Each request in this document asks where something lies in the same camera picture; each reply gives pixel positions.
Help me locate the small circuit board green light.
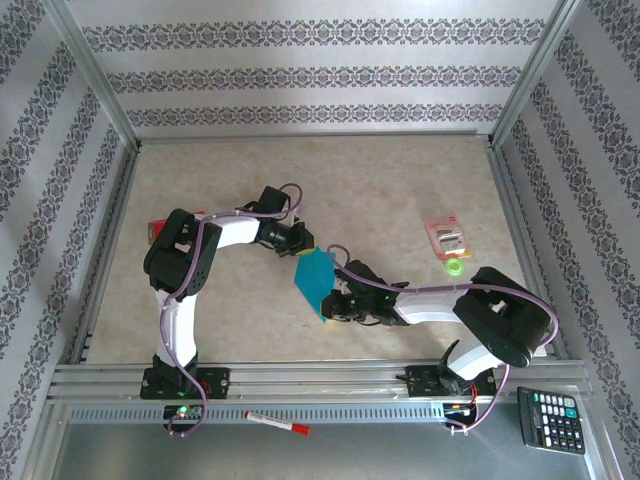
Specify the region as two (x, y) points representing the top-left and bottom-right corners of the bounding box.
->
(163, 403), (205, 422)

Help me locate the white marker red cap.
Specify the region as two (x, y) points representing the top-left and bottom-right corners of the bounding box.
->
(243, 410), (311, 436)

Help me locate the black calculator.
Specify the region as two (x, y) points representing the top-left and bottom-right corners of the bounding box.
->
(516, 385), (587, 455)

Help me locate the aluminium table edge rail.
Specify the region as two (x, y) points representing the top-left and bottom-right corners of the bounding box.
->
(487, 144), (569, 360)
(137, 130), (496, 146)
(67, 144), (144, 364)

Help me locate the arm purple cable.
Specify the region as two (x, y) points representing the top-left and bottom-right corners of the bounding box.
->
(325, 243), (559, 435)
(158, 183), (306, 439)

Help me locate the aluminium mounting rail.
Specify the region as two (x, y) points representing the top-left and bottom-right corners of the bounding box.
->
(47, 360), (594, 404)

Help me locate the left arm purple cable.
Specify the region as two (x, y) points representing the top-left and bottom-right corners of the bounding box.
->
(158, 183), (306, 439)

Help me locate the slotted grey cable duct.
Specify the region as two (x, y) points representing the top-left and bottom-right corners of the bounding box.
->
(67, 402), (484, 425)

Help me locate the red card packet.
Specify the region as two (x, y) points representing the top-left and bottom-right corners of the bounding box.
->
(147, 209), (206, 242)

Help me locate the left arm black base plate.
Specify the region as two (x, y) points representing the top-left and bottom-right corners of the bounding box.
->
(139, 367), (231, 401)

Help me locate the grey metal sheet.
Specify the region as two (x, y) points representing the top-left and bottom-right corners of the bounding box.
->
(49, 422), (601, 480)

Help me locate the blue cloth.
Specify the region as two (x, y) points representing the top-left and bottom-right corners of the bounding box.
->
(293, 247), (337, 325)

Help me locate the pink blister pack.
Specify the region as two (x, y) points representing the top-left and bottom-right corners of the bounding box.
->
(423, 214), (474, 260)

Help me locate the aluminium frame post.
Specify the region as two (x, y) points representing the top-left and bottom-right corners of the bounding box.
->
(489, 0), (585, 149)
(42, 0), (144, 151)

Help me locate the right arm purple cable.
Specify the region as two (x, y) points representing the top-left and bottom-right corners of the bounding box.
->
(325, 243), (559, 435)

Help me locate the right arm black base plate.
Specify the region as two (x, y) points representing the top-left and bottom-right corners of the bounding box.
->
(405, 364), (499, 400)

